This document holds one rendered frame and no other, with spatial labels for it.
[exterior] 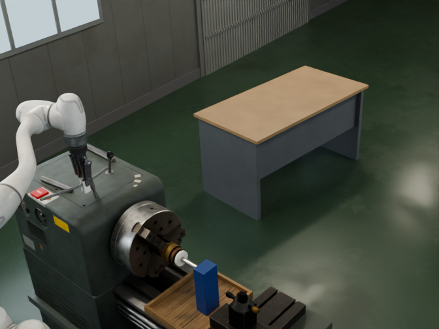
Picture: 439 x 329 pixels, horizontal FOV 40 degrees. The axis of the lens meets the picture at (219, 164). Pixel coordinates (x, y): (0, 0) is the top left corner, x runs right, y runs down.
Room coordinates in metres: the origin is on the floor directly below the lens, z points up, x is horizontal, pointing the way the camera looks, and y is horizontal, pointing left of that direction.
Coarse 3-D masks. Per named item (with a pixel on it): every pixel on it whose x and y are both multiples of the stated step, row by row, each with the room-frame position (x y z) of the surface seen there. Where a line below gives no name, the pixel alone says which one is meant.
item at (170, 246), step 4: (168, 244) 2.00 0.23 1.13; (172, 244) 2.01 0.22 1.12; (176, 244) 2.02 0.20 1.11; (164, 248) 1.99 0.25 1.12; (168, 248) 1.99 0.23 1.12; (172, 248) 1.98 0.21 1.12; (176, 248) 1.99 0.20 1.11; (180, 248) 1.99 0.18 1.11; (160, 252) 2.01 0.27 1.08; (164, 252) 1.98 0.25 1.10; (168, 252) 1.97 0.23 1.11; (172, 252) 1.97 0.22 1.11; (176, 252) 1.96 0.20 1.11; (164, 256) 1.97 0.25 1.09; (168, 256) 1.96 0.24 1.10; (172, 256) 1.95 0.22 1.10; (164, 260) 1.98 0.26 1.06; (168, 260) 1.96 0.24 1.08; (172, 260) 1.94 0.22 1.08
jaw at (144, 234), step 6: (138, 228) 2.01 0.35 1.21; (144, 228) 2.02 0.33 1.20; (138, 234) 2.01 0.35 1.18; (144, 234) 1.99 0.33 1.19; (150, 234) 2.00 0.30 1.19; (150, 240) 1.99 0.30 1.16; (156, 240) 1.99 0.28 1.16; (162, 240) 2.01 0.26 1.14; (156, 246) 1.99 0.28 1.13; (162, 246) 1.99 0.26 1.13
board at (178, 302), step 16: (192, 272) 2.07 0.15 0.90; (176, 288) 1.99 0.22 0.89; (192, 288) 1.99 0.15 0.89; (224, 288) 1.98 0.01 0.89; (240, 288) 1.96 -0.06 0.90; (160, 304) 1.90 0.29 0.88; (176, 304) 1.90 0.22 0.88; (192, 304) 1.89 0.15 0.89; (160, 320) 1.81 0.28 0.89; (176, 320) 1.80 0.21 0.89; (192, 320) 1.80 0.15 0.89; (208, 320) 1.79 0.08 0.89
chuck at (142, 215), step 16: (144, 208) 2.12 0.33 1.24; (160, 208) 2.13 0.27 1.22; (128, 224) 2.05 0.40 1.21; (144, 224) 2.03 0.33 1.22; (160, 224) 2.09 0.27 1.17; (176, 224) 2.16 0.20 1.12; (128, 240) 1.99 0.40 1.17; (144, 240) 2.02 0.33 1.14; (128, 256) 1.96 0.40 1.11; (144, 256) 2.01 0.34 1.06; (144, 272) 2.00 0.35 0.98
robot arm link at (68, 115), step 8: (64, 96) 2.17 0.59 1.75; (72, 96) 2.17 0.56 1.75; (56, 104) 2.16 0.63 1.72; (64, 104) 2.13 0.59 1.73; (72, 104) 2.14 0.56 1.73; (80, 104) 2.17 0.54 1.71; (48, 112) 2.16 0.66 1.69; (56, 112) 2.14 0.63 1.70; (64, 112) 2.13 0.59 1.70; (72, 112) 2.13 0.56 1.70; (80, 112) 2.15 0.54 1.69; (48, 120) 2.15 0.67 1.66; (56, 120) 2.14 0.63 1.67; (64, 120) 2.13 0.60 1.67; (72, 120) 2.12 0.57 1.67; (80, 120) 2.14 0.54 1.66; (56, 128) 2.16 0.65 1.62; (64, 128) 2.13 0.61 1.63; (72, 128) 2.12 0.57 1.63; (80, 128) 2.14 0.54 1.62
